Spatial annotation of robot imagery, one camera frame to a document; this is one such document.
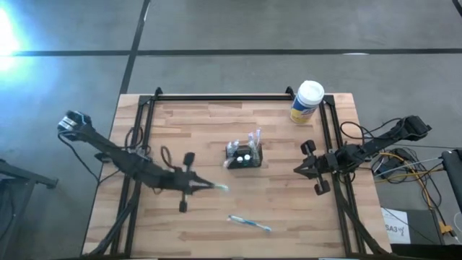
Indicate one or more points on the black metal stand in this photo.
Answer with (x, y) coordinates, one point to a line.
(21, 177)
(453, 173)

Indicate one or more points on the white wipes canister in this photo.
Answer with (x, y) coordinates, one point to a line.
(307, 101)

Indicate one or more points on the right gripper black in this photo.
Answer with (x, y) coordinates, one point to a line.
(326, 162)

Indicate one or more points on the white printed paper sheet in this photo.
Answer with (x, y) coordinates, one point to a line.
(395, 225)

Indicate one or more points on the green white toothbrush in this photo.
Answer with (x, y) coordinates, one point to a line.
(251, 150)
(222, 187)

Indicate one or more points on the black equipment box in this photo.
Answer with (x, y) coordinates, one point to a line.
(426, 227)

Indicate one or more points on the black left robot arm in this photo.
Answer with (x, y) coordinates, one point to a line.
(119, 159)

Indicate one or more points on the small blue bottle white cap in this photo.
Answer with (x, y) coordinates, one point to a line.
(247, 157)
(239, 158)

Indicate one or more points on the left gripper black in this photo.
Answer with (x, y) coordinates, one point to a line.
(182, 182)

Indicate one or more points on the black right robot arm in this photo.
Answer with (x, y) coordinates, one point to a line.
(382, 139)

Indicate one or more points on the orange white toothbrush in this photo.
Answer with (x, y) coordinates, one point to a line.
(250, 139)

